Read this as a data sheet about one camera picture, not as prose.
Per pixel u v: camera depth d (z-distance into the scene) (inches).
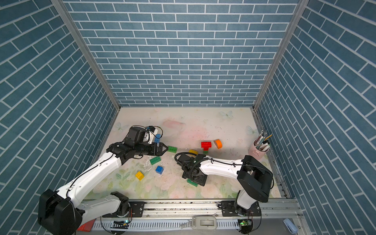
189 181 32.2
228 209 28.9
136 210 29.2
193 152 37.1
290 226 26.8
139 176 32.3
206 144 35.0
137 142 24.3
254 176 17.9
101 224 27.3
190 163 25.7
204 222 27.0
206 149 35.9
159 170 33.2
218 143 38.0
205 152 37.2
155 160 35.7
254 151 34.2
